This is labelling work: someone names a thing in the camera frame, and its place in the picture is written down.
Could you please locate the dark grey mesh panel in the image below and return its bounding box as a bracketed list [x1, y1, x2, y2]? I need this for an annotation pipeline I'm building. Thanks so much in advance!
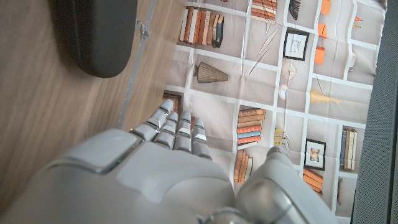
[350, 0, 398, 224]

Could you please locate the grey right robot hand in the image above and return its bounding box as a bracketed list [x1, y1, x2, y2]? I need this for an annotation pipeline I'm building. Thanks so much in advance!
[0, 98, 339, 224]

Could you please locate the printed bookshelf backdrop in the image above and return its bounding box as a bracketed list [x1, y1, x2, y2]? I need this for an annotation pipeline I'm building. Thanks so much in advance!
[162, 0, 389, 219]

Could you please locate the black glasses case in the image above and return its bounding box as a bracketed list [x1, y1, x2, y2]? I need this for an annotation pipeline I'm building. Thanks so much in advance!
[49, 0, 139, 79]

